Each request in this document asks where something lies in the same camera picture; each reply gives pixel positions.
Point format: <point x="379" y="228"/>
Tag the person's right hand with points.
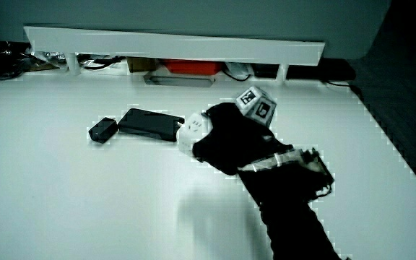
<point x="235" y="141"/>

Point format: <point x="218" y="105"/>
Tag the white cube socket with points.
<point x="190" y="133"/>

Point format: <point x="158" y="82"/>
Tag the clear plastic bag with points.
<point x="237" y="69"/>

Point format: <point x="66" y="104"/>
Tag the grey flat tray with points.
<point x="177" y="81"/>

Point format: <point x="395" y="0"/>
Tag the orange box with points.
<point x="192" y="67"/>

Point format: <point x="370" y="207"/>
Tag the flat black box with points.
<point x="150" y="124"/>

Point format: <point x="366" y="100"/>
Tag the black flat device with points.
<point x="323" y="70"/>

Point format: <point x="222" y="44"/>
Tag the white desk shelf riser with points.
<point x="172" y="45"/>

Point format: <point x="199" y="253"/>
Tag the brown cardboard box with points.
<point x="142" y="64"/>

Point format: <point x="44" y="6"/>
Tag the small black box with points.
<point x="102" y="130"/>

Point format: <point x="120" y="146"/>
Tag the pile of dark clutter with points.
<point x="2" y="59"/>

